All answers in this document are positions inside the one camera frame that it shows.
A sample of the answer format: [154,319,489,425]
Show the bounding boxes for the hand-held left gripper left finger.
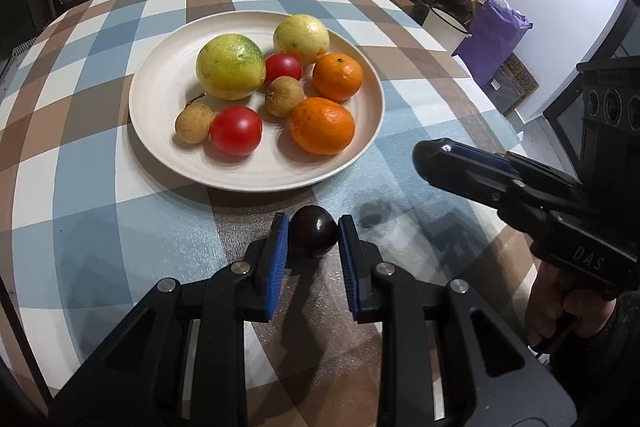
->
[47,212,291,427]

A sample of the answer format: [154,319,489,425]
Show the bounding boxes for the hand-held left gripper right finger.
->
[337,214,578,427]

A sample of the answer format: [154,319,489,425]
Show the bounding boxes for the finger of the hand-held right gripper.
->
[427,156,532,212]
[446,142,522,176]

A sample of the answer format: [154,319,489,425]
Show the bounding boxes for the dark purple plum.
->
[289,205,339,259]

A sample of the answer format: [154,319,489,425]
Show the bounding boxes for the red tomato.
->
[209,106,264,156]
[264,53,304,85]

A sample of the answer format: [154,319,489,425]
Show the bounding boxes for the orange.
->
[290,97,356,156]
[312,52,364,102]

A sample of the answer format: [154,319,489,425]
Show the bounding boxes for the brown longan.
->
[264,76,306,118]
[174,103,216,144]

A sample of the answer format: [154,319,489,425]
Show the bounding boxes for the cream round plate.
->
[128,10,385,192]

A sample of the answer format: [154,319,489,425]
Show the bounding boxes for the person's right hand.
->
[524,257,611,353]

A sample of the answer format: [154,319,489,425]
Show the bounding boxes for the brown doormat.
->
[492,54,540,114]

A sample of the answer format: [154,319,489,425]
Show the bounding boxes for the purple plastic bag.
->
[452,0,533,85]

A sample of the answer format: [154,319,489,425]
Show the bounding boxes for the white bucket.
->
[425,6,472,55]

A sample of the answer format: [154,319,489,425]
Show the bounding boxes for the checkered tablecloth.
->
[0,0,551,427]

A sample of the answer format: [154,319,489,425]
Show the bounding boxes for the green yellow round fruit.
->
[196,33,267,102]

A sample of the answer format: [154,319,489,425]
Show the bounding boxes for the pale yellow round fruit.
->
[272,14,331,66]

